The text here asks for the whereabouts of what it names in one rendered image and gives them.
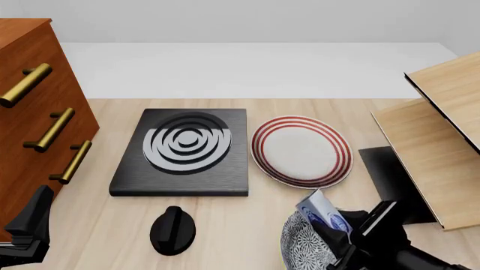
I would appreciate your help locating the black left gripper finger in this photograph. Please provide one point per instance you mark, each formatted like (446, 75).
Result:
(35, 216)

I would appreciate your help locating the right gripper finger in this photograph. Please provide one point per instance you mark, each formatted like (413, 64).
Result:
(335, 239)
(354, 216)

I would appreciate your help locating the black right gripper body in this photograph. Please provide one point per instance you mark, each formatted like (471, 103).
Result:
(378, 218)

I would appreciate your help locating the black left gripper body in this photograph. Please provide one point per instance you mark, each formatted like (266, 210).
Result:
(22, 251)

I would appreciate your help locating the blue-white cream cheese box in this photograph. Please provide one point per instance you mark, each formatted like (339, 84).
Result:
(318, 209)

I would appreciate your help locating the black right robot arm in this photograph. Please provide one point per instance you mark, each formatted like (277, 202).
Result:
(405, 253)

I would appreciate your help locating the blue-white patterned bowl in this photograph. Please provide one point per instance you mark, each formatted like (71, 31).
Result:
(300, 244)

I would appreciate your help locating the pale wooden tray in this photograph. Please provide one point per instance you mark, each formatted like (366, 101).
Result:
(435, 157)

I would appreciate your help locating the white plate with red rings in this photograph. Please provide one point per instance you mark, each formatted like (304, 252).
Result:
(300, 153)

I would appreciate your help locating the brown wooden cabinet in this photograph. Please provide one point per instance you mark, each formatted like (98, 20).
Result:
(45, 92)

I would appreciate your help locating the round black stove knob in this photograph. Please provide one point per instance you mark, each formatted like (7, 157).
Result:
(172, 233)

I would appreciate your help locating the flat black stove plate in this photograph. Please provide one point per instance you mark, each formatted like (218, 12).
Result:
(187, 180)

